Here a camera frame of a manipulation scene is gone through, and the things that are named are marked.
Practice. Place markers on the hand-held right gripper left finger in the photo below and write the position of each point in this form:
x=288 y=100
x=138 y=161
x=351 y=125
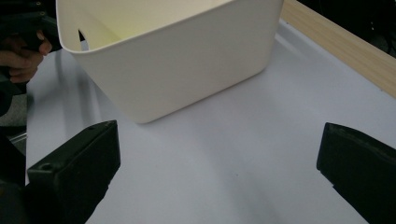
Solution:
x=77 y=168

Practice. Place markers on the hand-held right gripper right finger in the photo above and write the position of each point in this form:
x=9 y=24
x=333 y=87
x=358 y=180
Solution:
x=364 y=168

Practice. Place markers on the white plastic storage bin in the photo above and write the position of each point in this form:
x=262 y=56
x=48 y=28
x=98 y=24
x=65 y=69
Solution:
x=186 y=62

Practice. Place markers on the light wooden board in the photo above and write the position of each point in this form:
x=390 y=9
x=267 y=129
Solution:
x=342 y=46

